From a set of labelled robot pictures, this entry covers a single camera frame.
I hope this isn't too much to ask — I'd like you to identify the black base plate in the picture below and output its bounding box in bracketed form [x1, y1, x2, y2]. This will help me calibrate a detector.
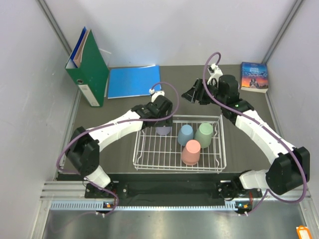
[84, 173, 262, 200]

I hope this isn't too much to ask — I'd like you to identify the purple cable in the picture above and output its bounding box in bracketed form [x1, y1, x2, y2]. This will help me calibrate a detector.
[57, 82, 179, 217]
[202, 51, 308, 215]

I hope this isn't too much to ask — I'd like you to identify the pink cup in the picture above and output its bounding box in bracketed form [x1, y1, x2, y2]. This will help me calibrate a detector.
[181, 139, 201, 166]

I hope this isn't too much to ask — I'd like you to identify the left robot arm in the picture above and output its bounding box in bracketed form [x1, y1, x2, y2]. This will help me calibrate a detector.
[65, 94, 173, 198]

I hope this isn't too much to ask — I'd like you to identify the purple cup in rack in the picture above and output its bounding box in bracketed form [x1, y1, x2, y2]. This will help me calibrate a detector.
[156, 126, 171, 135]

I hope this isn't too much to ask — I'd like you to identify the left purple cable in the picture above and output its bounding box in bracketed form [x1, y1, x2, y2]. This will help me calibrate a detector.
[57, 82, 179, 217]

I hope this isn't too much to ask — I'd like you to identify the dark green cup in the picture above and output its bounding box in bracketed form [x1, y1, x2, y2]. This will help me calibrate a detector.
[194, 122, 213, 148]

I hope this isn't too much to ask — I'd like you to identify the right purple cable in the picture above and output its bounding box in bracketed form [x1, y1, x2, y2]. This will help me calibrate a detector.
[202, 51, 308, 215]

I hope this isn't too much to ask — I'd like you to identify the Jane Eyre paperback book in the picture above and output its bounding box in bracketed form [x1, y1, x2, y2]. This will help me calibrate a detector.
[240, 62, 269, 94]

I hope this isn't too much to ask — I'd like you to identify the orange tag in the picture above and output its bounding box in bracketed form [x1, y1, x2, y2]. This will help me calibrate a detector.
[296, 226, 312, 239]

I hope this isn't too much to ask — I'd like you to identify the blue cup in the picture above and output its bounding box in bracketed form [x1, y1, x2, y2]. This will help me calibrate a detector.
[177, 124, 194, 146]

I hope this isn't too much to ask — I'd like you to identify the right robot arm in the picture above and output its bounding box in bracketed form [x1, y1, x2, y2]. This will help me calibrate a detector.
[182, 75, 310, 197]

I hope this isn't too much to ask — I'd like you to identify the green lever arch binder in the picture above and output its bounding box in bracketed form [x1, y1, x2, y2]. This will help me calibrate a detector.
[65, 27, 110, 108]

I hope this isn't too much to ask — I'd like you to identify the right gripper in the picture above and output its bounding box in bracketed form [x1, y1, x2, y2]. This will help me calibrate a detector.
[181, 79, 226, 107]

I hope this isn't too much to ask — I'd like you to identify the blue folder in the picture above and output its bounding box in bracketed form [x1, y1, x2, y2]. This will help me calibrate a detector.
[107, 65, 160, 99]

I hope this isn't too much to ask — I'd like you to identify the white wire dish rack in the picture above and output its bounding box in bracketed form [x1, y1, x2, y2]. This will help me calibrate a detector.
[133, 115, 227, 173]

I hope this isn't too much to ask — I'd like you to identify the white cable duct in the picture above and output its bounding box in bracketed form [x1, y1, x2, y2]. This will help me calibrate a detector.
[50, 201, 238, 211]

